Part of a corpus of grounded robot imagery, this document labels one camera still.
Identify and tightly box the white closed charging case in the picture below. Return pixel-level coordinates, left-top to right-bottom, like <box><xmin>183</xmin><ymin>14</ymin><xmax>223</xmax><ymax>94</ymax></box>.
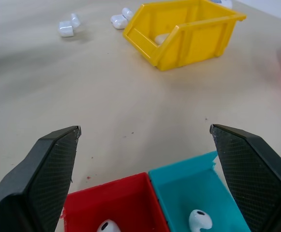
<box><xmin>154</xmin><ymin>32</ymin><xmax>171</xmax><ymax>46</ymax></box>

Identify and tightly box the white open charging case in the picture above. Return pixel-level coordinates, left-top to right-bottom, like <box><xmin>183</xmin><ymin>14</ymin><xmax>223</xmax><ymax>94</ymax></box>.
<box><xmin>58</xmin><ymin>13</ymin><xmax>81</xmax><ymax>38</ymax></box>
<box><xmin>110</xmin><ymin>7</ymin><xmax>134</xmax><ymax>30</ymax></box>

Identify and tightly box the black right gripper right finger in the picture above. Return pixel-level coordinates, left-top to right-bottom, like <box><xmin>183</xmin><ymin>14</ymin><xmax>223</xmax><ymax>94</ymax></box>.
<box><xmin>209</xmin><ymin>123</ymin><xmax>281</xmax><ymax>232</ymax></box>

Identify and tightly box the white earbud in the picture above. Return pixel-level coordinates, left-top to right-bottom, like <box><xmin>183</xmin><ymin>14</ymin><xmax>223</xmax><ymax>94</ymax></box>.
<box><xmin>96</xmin><ymin>218</ymin><xmax>122</xmax><ymax>232</ymax></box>
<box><xmin>188</xmin><ymin>209</ymin><xmax>213</xmax><ymax>232</ymax></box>

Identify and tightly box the yellow plastic bin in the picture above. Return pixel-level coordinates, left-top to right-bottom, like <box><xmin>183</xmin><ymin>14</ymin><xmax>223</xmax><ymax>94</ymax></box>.
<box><xmin>122</xmin><ymin>0</ymin><xmax>248</xmax><ymax>72</ymax></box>

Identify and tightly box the red plastic tray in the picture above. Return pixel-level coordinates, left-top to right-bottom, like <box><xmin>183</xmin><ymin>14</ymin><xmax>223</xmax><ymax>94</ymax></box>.
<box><xmin>62</xmin><ymin>172</ymin><xmax>171</xmax><ymax>232</ymax></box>

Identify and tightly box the teal plastic tray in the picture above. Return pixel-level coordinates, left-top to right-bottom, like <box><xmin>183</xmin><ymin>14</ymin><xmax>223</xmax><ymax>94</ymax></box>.
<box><xmin>148</xmin><ymin>150</ymin><xmax>252</xmax><ymax>232</ymax></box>

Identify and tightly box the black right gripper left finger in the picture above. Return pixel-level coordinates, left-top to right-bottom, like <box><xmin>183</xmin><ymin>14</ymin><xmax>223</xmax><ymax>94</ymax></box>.
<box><xmin>0</xmin><ymin>125</ymin><xmax>82</xmax><ymax>232</ymax></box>

